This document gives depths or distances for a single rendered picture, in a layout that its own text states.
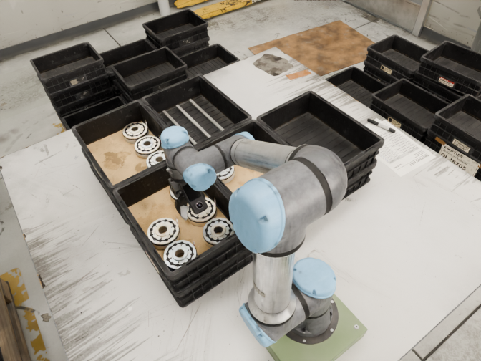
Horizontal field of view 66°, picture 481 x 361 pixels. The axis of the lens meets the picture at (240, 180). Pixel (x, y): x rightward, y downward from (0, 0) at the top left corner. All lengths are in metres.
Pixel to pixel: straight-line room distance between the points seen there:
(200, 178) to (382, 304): 0.73
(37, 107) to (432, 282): 3.10
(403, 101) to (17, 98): 3.05
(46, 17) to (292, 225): 3.94
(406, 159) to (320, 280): 0.90
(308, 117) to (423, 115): 1.07
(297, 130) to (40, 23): 3.26
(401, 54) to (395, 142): 1.40
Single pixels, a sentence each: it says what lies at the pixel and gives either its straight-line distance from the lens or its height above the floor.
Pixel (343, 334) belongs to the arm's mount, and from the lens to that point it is 1.19.
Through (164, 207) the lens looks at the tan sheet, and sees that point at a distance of 1.33.
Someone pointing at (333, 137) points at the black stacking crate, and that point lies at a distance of 1.57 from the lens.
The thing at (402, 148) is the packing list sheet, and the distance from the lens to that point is 1.79.
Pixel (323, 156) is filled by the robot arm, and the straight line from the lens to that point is 0.67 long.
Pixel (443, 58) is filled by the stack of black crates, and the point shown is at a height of 0.50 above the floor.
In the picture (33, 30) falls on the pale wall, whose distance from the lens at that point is 4.37.
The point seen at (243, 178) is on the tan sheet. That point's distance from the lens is 1.38.
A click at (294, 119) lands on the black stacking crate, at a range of 1.63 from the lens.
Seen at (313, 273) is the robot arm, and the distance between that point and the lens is 1.00.
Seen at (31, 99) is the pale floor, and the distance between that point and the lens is 3.68.
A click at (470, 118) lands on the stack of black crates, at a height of 0.49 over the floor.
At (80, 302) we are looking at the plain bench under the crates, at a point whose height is 0.70.
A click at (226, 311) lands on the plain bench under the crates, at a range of 1.26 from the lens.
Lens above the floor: 1.86
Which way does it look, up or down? 49 degrees down
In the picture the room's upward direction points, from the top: 3 degrees counter-clockwise
